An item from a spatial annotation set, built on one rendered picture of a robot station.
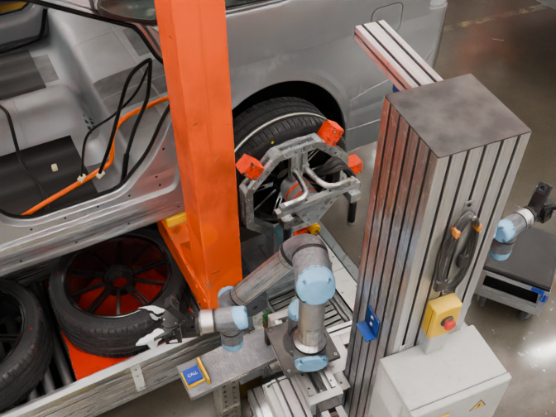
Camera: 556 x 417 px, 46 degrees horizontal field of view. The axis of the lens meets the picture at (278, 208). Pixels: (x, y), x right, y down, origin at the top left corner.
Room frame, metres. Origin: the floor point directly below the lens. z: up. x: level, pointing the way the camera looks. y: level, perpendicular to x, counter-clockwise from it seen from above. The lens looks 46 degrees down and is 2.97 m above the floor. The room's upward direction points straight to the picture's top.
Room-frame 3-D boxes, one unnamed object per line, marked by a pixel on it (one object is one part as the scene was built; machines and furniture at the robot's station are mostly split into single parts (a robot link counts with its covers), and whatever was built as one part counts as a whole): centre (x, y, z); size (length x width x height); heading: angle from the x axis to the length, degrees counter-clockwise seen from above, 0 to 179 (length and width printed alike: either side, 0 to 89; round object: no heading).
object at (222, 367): (1.50, 0.22, 0.44); 0.43 x 0.17 x 0.03; 118
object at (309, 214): (2.12, -0.11, 0.85); 0.21 x 0.14 x 0.14; 28
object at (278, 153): (2.18, -0.08, 0.85); 0.54 x 0.07 x 0.54; 118
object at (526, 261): (2.23, -1.32, 0.17); 0.43 x 0.36 x 0.34; 154
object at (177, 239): (2.02, 0.42, 0.69); 0.52 x 0.17 x 0.35; 28
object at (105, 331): (1.95, 0.77, 0.39); 0.66 x 0.66 x 0.24
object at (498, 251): (1.61, -0.83, 1.11); 0.11 x 0.08 x 0.11; 36
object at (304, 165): (2.12, -0.22, 1.03); 0.19 x 0.18 x 0.11; 28
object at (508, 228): (1.60, -0.84, 1.21); 0.11 x 0.08 x 0.09; 126
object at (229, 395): (1.49, 0.24, 0.21); 0.10 x 0.10 x 0.42; 28
